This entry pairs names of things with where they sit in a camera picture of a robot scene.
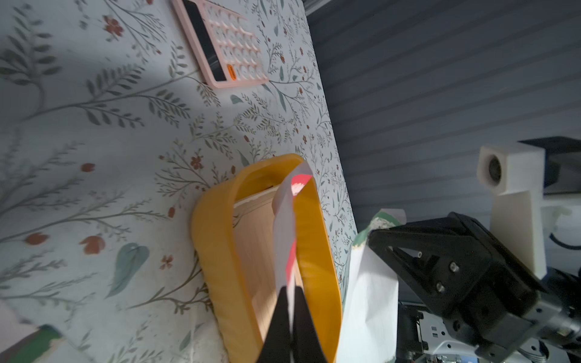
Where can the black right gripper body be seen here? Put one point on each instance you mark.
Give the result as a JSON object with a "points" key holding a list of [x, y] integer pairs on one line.
{"points": [[486, 297]]}

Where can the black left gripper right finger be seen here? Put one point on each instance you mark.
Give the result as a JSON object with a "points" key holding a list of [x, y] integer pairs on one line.
{"points": [[305, 341]]}

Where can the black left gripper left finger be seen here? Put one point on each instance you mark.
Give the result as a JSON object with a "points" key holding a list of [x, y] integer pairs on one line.
{"points": [[277, 344]]}

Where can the yellow storage tray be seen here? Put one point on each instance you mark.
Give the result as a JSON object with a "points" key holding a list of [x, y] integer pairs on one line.
{"points": [[314, 271]]}

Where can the green bordered stationery paper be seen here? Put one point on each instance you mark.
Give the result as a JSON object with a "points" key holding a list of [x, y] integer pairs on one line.
{"points": [[22, 341]]}

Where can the beige lined stationery paper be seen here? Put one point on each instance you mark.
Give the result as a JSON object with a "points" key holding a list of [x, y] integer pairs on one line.
{"points": [[253, 220]]}

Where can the pink calculator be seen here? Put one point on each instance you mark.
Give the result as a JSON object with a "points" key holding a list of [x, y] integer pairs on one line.
{"points": [[224, 44]]}

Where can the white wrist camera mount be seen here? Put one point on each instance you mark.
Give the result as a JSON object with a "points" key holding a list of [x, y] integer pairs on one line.
{"points": [[514, 174]]}

